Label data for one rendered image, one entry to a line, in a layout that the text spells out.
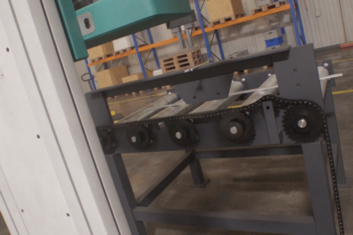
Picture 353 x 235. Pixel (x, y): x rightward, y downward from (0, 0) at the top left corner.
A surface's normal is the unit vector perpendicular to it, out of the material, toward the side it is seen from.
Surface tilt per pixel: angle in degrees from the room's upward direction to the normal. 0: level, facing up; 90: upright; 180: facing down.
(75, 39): 90
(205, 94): 90
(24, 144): 90
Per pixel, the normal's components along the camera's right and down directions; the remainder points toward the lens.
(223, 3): -0.50, 0.29
